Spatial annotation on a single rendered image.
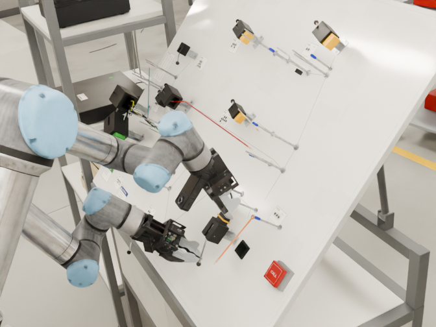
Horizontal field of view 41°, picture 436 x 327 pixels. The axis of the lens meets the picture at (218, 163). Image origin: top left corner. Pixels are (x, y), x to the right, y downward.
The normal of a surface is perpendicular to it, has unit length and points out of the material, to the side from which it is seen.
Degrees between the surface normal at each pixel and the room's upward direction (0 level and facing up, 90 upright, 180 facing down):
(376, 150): 49
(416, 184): 0
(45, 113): 85
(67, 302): 0
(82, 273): 90
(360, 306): 0
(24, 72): 90
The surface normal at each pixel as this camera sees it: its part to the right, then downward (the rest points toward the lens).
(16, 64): 0.58, 0.36
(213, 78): -0.72, -0.34
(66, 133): 0.85, 0.10
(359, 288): -0.09, -0.86
